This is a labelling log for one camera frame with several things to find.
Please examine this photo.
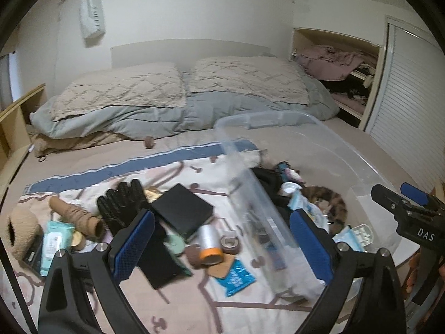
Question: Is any round wooden disc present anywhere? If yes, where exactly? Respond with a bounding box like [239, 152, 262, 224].
[71, 231, 86, 252]

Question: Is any black cardboard box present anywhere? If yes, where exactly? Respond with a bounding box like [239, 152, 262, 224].
[23, 234, 44, 276]

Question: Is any teal wet wipes pack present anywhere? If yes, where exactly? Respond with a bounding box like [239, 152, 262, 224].
[40, 221, 75, 277]

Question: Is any white louvered door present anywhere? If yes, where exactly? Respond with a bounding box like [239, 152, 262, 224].
[365, 17, 444, 191]

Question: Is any beige fluffy slipper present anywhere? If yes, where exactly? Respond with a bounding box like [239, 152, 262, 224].
[7, 210, 42, 260]

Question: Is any black fuzzy glove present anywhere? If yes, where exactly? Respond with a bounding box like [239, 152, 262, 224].
[97, 179, 149, 236]

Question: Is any patterned pink white blanket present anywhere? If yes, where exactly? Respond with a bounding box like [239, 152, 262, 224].
[0, 139, 355, 334]

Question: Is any small blue packet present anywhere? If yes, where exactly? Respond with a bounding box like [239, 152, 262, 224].
[216, 259, 256, 297]

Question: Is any clear plastic storage bin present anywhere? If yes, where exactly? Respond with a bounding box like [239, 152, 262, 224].
[215, 111, 418, 304]

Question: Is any flat black box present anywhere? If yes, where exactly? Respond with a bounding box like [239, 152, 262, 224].
[150, 184, 214, 242]

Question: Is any orange clear tape roll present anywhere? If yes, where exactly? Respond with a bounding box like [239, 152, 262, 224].
[198, 225, 223, 266]

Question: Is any tan heart-shaped sponge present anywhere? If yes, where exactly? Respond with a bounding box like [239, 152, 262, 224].
[207, 253, 236, 279]

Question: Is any brown tape roll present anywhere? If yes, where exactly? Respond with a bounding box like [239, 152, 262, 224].
[220, 235, 241, 255]

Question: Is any wooden bedside shelf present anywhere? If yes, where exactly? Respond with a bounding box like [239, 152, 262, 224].
[1, 84, 46, 201]

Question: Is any beige textured pillow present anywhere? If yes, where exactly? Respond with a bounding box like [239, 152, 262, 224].
[189, 56, 309, 105]
[51, 62, 186, 121]

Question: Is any grey blue duvet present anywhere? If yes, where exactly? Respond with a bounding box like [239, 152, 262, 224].
[30, 76, 339, 140]

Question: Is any cardboard tube with beige rope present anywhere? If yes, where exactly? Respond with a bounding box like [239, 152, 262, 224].
[49, 196, 104, 239]

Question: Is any wall closet niche with clothes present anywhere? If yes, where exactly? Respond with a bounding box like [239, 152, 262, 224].
[291, 28, 385, 131]

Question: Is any white wall pouch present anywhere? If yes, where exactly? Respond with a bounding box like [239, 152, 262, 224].
[79, 0, 106, 40]

